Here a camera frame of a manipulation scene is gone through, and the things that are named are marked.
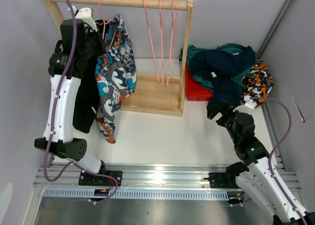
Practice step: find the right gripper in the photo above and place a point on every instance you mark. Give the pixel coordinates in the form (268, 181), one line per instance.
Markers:
(212, 110)

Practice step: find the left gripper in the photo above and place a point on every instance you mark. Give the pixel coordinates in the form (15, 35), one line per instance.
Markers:
(101, 50)

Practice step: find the blue orange patterned shorts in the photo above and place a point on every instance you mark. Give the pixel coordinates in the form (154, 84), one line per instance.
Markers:
(115, 75)

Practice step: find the navy blue shorts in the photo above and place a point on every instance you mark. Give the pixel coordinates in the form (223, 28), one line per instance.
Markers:
(226, 90)

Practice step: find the orange grey camouflage shorts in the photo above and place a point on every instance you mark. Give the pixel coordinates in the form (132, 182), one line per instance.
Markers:
(258, 82)

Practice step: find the black shorts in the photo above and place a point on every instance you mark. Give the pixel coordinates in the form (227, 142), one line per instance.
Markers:
(87, 99)

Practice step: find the teal green shorts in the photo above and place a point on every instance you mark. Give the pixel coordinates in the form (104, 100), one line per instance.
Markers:
(194, 52)

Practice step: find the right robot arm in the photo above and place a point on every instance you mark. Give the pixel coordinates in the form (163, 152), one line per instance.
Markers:
(255, 173)

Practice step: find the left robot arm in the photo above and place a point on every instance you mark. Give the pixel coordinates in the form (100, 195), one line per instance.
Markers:
(80, 41)

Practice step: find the red plastic tray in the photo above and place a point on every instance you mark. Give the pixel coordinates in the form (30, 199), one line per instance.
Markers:
(193, 91)

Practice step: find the wooden clothes rack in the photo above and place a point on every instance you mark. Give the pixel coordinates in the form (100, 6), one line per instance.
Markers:
(150, 96)

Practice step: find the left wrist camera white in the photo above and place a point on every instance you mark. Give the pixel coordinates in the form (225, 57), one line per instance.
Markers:
(85, 14)

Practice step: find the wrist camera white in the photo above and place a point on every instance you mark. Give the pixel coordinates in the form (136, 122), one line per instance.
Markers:
(247, 105)
(85, 14)

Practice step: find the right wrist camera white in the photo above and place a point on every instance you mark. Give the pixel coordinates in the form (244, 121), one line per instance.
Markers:
(247, 105)

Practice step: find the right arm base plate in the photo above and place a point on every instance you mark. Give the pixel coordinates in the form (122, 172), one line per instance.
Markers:
(218, 180)

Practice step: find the aluminium rail frame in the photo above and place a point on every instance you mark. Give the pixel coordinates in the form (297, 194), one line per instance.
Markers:
(158, 152)

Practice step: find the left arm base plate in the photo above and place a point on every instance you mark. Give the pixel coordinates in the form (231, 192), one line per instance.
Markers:
(87, 179)

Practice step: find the slotted cable duct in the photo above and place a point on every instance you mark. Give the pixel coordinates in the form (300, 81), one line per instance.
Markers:
(139, 194)

